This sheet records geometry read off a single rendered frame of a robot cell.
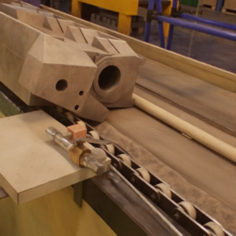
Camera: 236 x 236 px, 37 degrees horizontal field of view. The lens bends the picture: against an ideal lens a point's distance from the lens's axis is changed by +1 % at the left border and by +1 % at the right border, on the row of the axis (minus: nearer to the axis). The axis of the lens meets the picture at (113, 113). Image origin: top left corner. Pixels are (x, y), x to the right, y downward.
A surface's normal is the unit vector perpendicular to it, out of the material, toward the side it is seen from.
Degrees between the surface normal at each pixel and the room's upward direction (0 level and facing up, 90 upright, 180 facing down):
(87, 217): 90
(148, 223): 0
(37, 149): 0
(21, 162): 0
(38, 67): 71
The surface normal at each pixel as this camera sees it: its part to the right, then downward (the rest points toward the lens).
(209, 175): 0.09, -0.91
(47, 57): 0.54, -0.51
